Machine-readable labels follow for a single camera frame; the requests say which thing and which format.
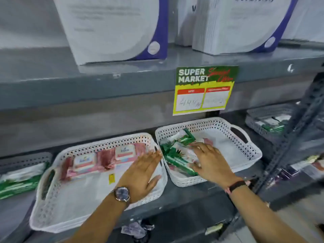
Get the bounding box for person's left hand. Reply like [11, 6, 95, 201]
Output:
[114, 150, 163, 203]

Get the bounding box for person's right hand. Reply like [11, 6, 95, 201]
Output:
[188, 142, 244, 189]

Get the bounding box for green leaf print wipes packet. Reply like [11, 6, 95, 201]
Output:
[161, 142, 203, 172]

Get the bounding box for person's right forearm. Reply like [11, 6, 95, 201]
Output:
[227, 184, 309, 243]

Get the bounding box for person's left forearm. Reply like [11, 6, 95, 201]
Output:
[64, 193, 130, 243]

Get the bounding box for green white wipes packet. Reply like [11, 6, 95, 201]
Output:
[159, 128, 197, 150]
[256, 114, 292, 134]
[0, 162, 50, 200]

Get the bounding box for silver wristwatch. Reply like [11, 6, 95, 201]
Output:
[111, 186, 131, 203]

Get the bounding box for pink wipes packet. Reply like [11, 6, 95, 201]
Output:
[60, 152, 107, 181]
[97, 143, 148, 170]

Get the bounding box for dark wrist band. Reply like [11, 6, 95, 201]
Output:
[225, 180, 251, 195]

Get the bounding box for crumpled paper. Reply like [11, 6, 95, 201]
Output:
[121, 220, 155, 239]

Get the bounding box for pale yellow shelf label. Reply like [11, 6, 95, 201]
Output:
[205, 222, 224, 236]

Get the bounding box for green yellow price sign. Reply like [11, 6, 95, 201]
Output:
[173, 65, 239, 116]

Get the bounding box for large white perforated basket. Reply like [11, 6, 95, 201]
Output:
[29, 133, 168, 234]

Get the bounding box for white red packets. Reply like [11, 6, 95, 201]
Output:
[289, 155, 324, 180]

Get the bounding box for grey metal shelf rack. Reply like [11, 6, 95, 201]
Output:
[0, 39, 324, 243]

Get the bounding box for grey perforated basket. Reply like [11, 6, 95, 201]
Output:
[0, 152, 52, 200]

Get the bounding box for white purple box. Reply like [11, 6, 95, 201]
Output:
[52, 0, 169, 66]
[192, 0, 300, 56]

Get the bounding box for white perforated basket with handles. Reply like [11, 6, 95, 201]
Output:
[155, 117, 263, 188]

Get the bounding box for perforated grey shelf post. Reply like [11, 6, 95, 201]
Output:
[252, 64, 324, 195]

